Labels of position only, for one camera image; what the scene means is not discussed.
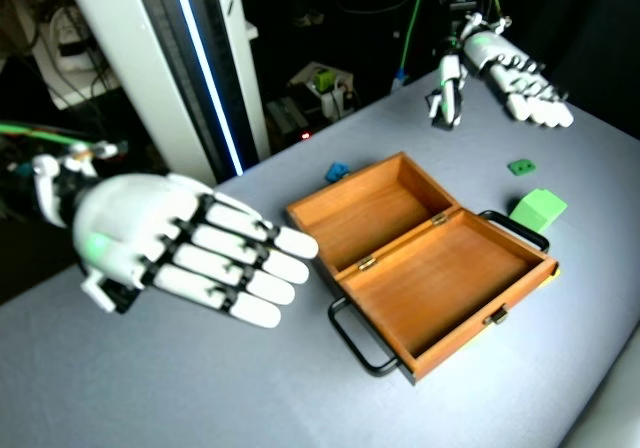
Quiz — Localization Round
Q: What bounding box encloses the white column with blue light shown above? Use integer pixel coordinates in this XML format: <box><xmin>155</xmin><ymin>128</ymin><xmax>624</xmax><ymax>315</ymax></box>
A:
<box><xmin>58</xmin><ymin>0</ymin><xmax>271</xmax><ymax>184</ymax></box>

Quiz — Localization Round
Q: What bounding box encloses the white device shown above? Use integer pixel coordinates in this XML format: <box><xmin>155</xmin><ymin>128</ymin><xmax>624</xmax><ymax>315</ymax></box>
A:
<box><xmin>49</xmin><ymin>7</ymin><xmax>99</xmax><ymax>72</ymax></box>

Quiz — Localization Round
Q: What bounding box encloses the small blue block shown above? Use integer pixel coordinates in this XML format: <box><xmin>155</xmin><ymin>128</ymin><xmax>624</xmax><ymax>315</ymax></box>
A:
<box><xmin>324</xmin><ymin>161</ymin><xmax>351</xmax><ymax>184</ymax></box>

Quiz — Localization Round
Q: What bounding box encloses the green cable with white plug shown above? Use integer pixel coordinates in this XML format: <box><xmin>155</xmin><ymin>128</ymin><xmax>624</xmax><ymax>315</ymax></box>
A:
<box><xmin>392</xmin><ymin>0</ymin><xmax>432</xmax><ymax>89</ymax></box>

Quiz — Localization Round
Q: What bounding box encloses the white power strip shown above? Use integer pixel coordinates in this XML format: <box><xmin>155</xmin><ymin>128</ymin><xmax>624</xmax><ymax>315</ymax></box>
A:
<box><xmin>287</xmin><ymin>61</ymin><xmax>357</xmax><ymax>122</ymax></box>

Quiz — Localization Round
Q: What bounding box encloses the grey table cloth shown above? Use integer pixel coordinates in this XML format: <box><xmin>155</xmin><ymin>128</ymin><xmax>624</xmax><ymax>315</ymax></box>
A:
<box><xmin>0</xmin><ymin>72</ymin><xmax>640</xmax><ymax>448</ymax></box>

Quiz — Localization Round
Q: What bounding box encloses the light green house-shaped block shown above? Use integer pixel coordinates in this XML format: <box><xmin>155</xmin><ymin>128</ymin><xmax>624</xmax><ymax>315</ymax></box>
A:
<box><xmin>508</xmin><ymin>187</ymin><xmax>569</xmax><ymax>234</ymax></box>

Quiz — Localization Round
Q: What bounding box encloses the grey ribbed device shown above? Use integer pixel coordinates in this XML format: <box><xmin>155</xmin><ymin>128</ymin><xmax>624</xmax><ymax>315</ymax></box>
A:
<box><xmin>264</xmin><ymin>95</ymin><xmax>314</xmax><ymax>142</ymax></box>

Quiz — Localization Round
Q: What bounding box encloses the wooden box with black handles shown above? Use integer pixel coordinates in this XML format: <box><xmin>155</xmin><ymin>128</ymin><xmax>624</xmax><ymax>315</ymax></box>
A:
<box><xmin>285</xmin><ymin>151</ymin><xmax>560</xmax><ymax>387</ymax></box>

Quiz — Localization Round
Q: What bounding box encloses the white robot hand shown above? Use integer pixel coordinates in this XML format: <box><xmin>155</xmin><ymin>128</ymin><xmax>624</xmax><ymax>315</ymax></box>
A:
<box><xmin>424</xmin><ymin>31</ymin><xmax>575</xmax><ymax>132</ymax></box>
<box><xmin>72</xmin><ymin>172</ymin><xmax>320</xmax><ymax>329</ymax></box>

